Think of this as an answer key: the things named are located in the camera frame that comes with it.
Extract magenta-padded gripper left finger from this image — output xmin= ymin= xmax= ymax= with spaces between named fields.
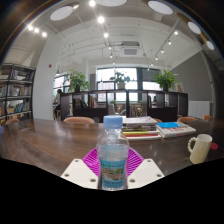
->
xmin=60 ymin=147 xmax=102 ymax=190

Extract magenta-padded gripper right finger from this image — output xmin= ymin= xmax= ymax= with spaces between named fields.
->
xmin=124 ymin=147 xmax=166 ymax=190

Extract clear water bottle blue cap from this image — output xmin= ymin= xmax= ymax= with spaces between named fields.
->
xmin=96 ymin=115 xmax=130 ymax=192

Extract stack of books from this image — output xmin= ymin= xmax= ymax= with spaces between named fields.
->
xmin=120 ymin=115 xmax=162 ymax=142

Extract white book with blue cover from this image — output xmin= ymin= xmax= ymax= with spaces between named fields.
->
xmin=156 ymin=121 xmax=197 ymax=139

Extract orange chairs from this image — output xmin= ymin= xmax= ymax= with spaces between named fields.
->
xmin=4 ymin=114 xmax=213 ymax=126

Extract low dark shelf unit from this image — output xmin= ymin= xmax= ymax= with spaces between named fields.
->
xmin=59 ymin=89 xmax=189 ymax=123

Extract person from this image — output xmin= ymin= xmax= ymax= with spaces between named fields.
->
xmin=53 ymin=88 xmax=64 ymax=119

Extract bushy potted plant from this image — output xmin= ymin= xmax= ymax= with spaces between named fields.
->
xmin=64 ymin=69 xmax=91 ymax=93

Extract large potted plant dark pot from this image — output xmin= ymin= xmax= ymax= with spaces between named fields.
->
xmin=153 ymin=69 xmax=179 ymax=92

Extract small potted plant white pot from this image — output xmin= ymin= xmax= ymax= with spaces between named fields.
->
xmin=109 ymin=71 xmax=131 ymax=90

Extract tall dark bookshelf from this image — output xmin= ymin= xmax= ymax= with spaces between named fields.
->
xmin=0 ymin=63 xmax=37 ymax=126

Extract ceiling air conditioner unit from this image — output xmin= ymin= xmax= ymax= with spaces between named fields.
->
xmin=119 ymin=40 xmax=141 ymax=57

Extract track spotlights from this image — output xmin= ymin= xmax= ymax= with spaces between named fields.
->
xmin=26 ymin=0 xmax=181 ymax=68

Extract round ceiling lamps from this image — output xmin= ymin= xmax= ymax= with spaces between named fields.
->
xmin=49 ymin=0 xmax=216 ymax=52

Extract white wall panel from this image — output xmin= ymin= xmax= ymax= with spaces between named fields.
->
xmin=188 ymin=99 xmax=212 ymax=120

